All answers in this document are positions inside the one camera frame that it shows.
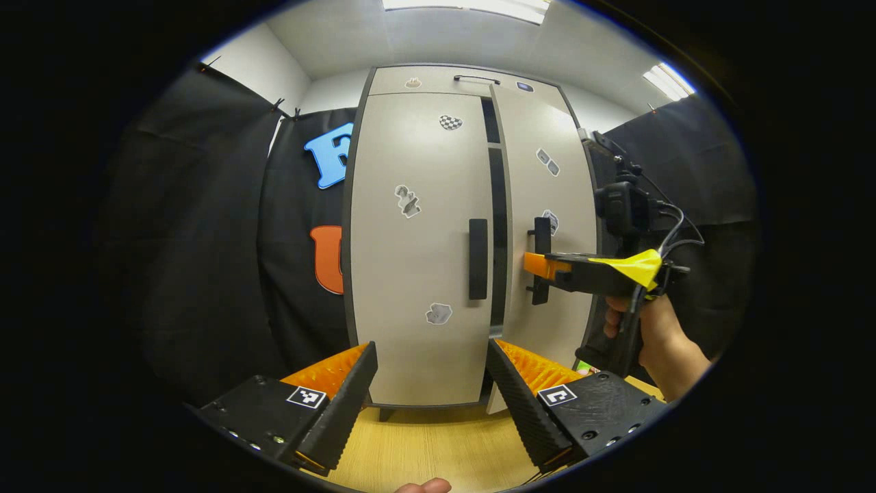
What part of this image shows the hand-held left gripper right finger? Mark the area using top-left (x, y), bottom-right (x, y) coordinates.
top-left (485, 338), bottom-right (670, 477)

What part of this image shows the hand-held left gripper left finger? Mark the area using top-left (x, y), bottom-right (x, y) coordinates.
top-left (194, 341), bottom-right (379, 478)

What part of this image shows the beige cabinet door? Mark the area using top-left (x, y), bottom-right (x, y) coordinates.
top-left (349, 92), bottom-right (495, 406)
top-left (487, 84), bottom-right (600, 415)

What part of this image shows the beige double-door shoe cabinet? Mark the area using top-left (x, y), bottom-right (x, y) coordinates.
top-left (341, 64), bottom-right (603, 422)

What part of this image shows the black backdrop cloth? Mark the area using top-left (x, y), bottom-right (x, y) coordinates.
top-left (585, 96), bottom-right (760, 384)
top-left (96, 62), bottom-right (358, 406)

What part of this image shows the small ceiling light panel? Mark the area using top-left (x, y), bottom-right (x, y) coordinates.
top-left (642, 62), bottom-right (697, 102)

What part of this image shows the long ceiling light panel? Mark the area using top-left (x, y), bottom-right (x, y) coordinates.
top-left (382, 0), bottom-right (552, 25)

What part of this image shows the black right door handle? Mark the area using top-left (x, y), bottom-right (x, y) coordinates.
top-left (527, 217), bottom-right (552, 305)

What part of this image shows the black door handle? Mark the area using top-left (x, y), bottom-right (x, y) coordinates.
top-left (527, 217), bottom-right (552, 305)
top-left (469, 219), bottom-right (489, 301)

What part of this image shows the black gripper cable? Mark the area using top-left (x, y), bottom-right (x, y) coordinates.
top-left (640, 171), bottom-right (706, 260)

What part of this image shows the black left door handle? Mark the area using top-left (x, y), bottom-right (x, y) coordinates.
top-left (469, 219), bottom-right (489, 301)

